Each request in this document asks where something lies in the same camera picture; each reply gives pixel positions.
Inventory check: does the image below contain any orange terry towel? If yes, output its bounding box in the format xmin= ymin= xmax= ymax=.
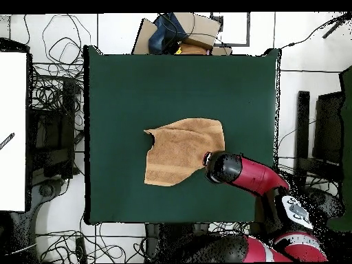
xmin=143 ymin=118 xmax=226 ymax=187

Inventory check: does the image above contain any orange brown cloth item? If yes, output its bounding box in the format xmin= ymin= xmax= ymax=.
xmin=178 ymin=43 xmax=210 ymax=56

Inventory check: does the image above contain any flat cardboard sheet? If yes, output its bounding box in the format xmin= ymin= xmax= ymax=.
xmin=131 ymin=18 xmax=159 ymax=55

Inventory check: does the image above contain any black upright bar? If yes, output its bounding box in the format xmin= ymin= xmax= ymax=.
xmin=293 ymin=90 xmax=311 ymax=188

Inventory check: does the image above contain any dark green table cloth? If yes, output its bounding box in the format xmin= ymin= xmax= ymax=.
xmin=83 ymin=45 xmax=281 ymax=226

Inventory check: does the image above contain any black panel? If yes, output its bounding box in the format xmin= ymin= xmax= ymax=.
xmin=312 ymin=91 xmax=344 ymax=166

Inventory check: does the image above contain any blue bag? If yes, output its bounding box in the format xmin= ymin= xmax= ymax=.
xmin=148 ymin=12 xmax=188 ymax=55

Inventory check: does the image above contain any dark stand foot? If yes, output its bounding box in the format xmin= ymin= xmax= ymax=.
xmin=32 ymin=178 xmax=67 ymax=200
xmin=302 ymin=186 xmax=345 ymax=219

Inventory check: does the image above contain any large cardboard box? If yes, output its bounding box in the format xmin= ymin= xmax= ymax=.
xmin=173 ymin=12 xmax=222 ymax=50

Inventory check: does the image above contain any black power strip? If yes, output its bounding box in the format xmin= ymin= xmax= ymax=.
xmin=75 ymin=236 xmax=88 ymax=263

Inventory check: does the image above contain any black equipment rack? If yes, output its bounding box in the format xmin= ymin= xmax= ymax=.
xmin=27 ymin=76 xmax=83 ymax=179

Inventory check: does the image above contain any white board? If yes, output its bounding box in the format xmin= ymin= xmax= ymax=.
xmin=0 ymin=52 xmax=28 ymax=212

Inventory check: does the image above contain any striped black rod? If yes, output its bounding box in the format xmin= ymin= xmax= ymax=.
xmin=0 ymin=132 xmax=16 ymax=151

